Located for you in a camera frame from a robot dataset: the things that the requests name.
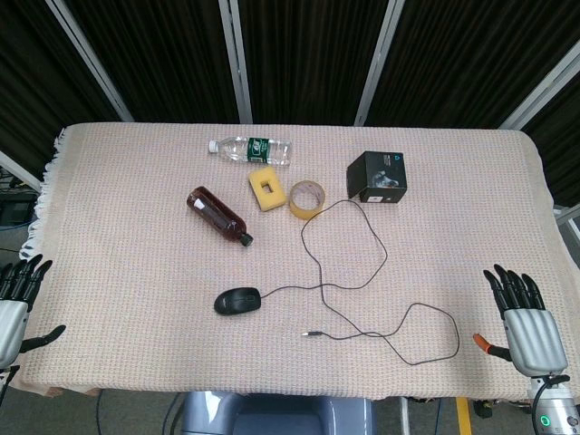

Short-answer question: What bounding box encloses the brown tea bottle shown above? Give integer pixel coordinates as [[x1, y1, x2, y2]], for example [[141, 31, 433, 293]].
[[185, 186, 255, 248]]

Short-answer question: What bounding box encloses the clear water bottle green label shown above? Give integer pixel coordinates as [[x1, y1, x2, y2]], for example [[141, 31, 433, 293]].
[[208, 135, 293, 168]]

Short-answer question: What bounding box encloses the yellow sponge with hole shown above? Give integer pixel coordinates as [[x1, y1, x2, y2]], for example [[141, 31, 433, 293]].
[[247, 166, 290, 213]]

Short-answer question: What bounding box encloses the black mouse cable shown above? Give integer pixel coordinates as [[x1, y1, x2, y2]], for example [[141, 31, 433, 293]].
[[260, 198, 461, 367]]

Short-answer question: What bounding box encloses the white partition frame post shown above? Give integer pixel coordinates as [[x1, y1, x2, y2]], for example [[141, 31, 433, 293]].
[[499, 49, 580, 131], [44, 0, 135, 123], [353, 0, 405, 127], [218, 0, 254, 124]]

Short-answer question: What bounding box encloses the roll of clear tape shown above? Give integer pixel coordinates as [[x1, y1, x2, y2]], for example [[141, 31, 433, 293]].
[[288, 179, 327, 221]]

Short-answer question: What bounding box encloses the black computer mouse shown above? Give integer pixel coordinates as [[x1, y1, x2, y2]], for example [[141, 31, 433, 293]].
[[213, 286, 263, 315]]

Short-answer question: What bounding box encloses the black curtain panel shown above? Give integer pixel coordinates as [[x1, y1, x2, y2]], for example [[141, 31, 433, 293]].
[[63, 0, 241, 123], [237, 0, 391, 126], [364, 0, 580, 129]]

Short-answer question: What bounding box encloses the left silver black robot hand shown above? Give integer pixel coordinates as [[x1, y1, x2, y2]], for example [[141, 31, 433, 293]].
[[0, 254, 67, 371]]

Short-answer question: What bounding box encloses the beige woven tablecloth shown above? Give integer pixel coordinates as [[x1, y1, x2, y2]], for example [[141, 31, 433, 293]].
[[9, 121, 555, 402]]

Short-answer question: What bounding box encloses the black cardboard box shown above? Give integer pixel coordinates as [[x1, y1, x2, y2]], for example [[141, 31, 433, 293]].
[[345, 150, 409, 206]]

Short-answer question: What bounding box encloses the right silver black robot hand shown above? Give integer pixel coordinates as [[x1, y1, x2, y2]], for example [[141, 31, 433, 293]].
[[472, 264, 570, 378]]

